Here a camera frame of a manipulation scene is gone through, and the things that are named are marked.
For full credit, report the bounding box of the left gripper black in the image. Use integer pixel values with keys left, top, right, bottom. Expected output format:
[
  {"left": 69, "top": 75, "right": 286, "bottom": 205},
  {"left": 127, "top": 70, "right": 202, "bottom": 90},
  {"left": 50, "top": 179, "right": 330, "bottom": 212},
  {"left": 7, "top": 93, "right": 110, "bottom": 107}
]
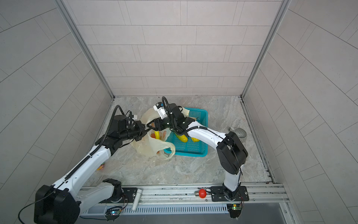
[{"left": 119, "top": 121, "right": 153, "bottom": 142}]

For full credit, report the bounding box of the cream plastic shopping bag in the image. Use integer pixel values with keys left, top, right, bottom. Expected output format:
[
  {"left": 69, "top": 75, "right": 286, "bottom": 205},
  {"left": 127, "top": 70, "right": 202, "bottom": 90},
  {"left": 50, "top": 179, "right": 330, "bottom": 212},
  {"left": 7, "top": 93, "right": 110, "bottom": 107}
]
[{"left": 131, "top": 107, "right": 190, "bottom": 160}]

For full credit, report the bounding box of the yellow pear toy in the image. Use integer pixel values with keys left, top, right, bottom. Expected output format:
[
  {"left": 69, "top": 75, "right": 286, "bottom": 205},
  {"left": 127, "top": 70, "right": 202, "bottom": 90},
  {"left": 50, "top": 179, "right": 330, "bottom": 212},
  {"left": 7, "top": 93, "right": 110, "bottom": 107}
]
[{"left": 175, "top": 134, "right": 188, "bottom": 143}]

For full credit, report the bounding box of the yellow banana toy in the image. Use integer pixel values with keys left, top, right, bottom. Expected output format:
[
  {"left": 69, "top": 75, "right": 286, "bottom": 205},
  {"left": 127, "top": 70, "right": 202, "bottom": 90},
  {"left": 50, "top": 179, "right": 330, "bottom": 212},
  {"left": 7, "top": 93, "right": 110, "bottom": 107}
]
[{"left": 154, "top": 131, "right": 160, "bottom": 140}]

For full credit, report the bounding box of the yellow lemon toy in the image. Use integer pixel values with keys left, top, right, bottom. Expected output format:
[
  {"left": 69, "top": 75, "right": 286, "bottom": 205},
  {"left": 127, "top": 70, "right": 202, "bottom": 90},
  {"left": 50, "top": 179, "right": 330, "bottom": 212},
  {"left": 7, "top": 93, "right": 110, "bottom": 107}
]
[{"left": 191, "top": 137, "right": 200, "bottom": 142}]

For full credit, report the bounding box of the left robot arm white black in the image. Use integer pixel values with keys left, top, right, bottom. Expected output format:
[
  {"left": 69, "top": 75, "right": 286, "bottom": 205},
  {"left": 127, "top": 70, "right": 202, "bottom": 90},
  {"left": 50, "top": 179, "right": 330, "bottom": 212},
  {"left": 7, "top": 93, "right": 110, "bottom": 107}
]
[{"left": 34, "top": 115, "right": 148, "bottom": 224}]

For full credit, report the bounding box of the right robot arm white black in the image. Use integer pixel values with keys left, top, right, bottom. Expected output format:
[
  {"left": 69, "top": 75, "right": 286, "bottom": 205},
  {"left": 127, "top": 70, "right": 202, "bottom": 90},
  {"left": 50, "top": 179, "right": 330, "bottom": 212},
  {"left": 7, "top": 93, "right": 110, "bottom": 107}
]
[{"left": 147, "top": 102, "right": 248, "bottom": 201}]

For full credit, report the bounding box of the teal plastic basket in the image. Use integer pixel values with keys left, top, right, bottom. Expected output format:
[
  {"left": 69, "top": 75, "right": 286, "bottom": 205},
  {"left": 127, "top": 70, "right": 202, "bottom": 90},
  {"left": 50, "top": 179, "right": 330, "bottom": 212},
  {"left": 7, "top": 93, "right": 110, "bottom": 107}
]
[{"left": 166, "top": 107, "right": 208, "bottom": 157}]

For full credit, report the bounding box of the small pink toy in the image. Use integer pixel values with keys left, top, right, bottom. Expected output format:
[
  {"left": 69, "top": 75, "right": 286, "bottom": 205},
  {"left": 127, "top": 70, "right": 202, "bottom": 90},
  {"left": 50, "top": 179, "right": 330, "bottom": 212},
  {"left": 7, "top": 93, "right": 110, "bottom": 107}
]
[{"left": 97, "top": 163, "right": 104, "bottom": 170}]

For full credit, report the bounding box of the red emergency stop button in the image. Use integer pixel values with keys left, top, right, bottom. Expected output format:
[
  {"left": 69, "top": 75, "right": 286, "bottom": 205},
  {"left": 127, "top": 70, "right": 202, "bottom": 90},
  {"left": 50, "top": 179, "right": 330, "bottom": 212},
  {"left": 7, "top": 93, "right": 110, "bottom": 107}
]
[{"left": 194, "top": 189, "right": 207, "bottom": 198}]

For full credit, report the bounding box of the left circuit board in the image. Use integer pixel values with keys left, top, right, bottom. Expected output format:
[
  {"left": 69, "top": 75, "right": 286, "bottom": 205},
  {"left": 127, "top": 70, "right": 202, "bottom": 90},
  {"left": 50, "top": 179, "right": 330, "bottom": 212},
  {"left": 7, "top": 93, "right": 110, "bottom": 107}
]
[{"left": 105, "top": 206, "right": 123, "bottom": 216}]

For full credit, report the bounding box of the circuit board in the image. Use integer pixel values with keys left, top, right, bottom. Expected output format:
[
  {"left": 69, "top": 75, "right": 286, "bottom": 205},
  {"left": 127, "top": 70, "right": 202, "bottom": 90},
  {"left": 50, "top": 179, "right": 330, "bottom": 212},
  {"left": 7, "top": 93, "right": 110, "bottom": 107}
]
[
  {"left": 105, "top": 206, "right": 123, "bottom": 216},
  {"left": 227, "top": 204, "right": 242, "bottom": 218}
]

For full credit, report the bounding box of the right circuit board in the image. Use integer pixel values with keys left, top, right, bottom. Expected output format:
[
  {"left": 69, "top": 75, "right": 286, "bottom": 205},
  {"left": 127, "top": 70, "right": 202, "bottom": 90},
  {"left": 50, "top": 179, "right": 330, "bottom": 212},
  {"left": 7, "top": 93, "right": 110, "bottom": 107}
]
[{"left": 227, "top": 204, "right": 242, "bottom": 218}]

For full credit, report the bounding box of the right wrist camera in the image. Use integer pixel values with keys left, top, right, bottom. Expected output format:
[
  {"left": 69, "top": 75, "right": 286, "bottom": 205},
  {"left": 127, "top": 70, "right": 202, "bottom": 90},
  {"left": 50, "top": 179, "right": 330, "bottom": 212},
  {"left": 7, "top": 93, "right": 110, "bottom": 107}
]
[{"left": 153, "top": 102, "right": 168, "bottom": 119}]

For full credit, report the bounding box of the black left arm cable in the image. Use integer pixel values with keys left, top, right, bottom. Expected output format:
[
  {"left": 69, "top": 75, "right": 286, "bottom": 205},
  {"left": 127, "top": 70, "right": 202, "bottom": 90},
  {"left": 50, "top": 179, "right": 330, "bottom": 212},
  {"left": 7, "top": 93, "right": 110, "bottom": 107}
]
[{"left": 103, "top": 105, "right": 125, "bottom": 141}]

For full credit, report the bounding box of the white cylinder handle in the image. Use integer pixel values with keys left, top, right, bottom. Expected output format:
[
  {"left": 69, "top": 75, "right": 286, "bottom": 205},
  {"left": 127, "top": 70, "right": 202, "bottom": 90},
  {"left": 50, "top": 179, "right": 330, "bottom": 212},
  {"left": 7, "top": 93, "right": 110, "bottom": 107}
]
[{"left": 131, "top": 189, "right": 143, "bottom": 212}]

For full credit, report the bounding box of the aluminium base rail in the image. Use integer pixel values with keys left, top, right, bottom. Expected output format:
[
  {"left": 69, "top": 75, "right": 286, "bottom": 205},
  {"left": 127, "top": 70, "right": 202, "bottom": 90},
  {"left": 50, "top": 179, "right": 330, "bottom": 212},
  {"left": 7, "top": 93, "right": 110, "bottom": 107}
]
[{"left": 54, "top": 183, "right": 290, "bottom": 208}]

